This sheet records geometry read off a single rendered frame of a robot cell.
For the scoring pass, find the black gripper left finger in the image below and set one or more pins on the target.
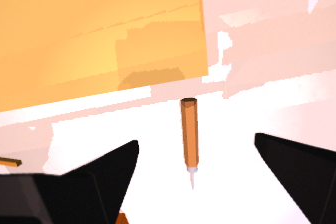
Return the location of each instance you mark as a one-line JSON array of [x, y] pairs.
[[92, 193]]

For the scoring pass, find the awl with brown wooden handle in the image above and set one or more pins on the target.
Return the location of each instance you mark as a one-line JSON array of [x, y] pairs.
[[189, 115]]

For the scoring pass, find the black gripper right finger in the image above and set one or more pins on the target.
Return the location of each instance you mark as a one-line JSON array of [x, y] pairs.
[[306, 172]]

